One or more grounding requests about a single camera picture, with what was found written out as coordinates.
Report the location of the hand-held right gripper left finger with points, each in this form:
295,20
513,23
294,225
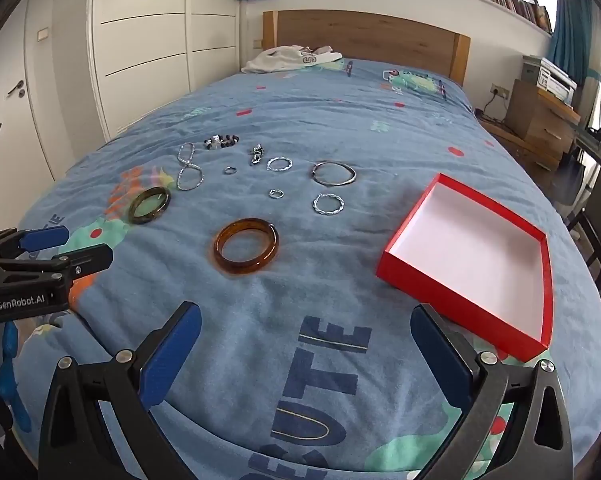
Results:
173,355

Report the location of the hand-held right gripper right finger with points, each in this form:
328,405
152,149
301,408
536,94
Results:
438,360

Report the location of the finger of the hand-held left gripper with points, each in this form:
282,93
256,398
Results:
88,260
45,237

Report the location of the red cardboard box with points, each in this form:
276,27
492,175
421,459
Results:
470,255

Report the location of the amber bangle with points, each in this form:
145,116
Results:
220,255

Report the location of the large thin silver bangle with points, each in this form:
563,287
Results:
314,172

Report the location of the person's left hand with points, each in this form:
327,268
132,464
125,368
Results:
8,360

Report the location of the white door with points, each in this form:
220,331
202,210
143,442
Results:
55,110

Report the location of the white wardrobe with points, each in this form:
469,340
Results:
145,35

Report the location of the low wooden platform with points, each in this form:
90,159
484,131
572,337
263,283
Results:
510,140

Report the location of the blue printed blanket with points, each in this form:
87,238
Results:
305,125

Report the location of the wooden drawer cabinet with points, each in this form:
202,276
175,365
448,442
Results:
535,120

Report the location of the grey desk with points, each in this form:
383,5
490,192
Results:
588,140

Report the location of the white printer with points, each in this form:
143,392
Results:
550,77

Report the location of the wooden headboard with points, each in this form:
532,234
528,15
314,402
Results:
370,35

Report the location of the white light switch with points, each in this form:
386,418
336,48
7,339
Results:
42,34

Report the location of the white wall socket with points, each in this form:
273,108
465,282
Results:
499,90

